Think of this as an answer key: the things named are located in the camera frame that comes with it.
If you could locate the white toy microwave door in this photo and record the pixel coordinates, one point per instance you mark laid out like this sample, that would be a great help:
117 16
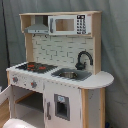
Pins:
62 25

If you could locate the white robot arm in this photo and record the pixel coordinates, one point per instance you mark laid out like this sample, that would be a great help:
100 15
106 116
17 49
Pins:
17 123

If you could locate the wooden toy kitchen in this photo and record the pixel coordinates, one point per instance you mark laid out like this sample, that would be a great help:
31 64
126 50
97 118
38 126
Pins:
86 98

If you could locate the black toy faucet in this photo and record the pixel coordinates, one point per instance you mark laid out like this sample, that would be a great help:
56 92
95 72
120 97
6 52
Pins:
81 64

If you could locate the grey toy sink basin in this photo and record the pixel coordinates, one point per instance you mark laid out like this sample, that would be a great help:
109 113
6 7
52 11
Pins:
72 74

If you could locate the black toy stovetop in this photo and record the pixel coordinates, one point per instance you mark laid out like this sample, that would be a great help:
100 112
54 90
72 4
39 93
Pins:
36 67

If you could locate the right red stove knob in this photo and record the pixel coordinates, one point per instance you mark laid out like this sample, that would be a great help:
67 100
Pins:
33 84

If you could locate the red stove knob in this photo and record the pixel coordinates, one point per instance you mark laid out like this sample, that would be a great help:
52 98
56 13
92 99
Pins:
15 79
33 84

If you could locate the grey ice dispenser panel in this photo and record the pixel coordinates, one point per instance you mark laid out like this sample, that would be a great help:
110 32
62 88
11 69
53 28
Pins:
62 107

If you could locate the grey toy range hood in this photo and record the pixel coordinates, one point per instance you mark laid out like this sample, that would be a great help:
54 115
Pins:
39 25

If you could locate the left red stove knob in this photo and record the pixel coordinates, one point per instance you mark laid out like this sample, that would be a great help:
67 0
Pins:
15 79

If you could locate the white toy oven door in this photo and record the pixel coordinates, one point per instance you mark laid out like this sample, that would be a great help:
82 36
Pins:
6 112

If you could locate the grey fabric backdrop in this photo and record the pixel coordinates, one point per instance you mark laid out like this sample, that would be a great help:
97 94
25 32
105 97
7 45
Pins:
114 44

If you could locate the grey fridge door handle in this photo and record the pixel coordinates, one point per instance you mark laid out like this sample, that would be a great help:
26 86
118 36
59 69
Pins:
48 111

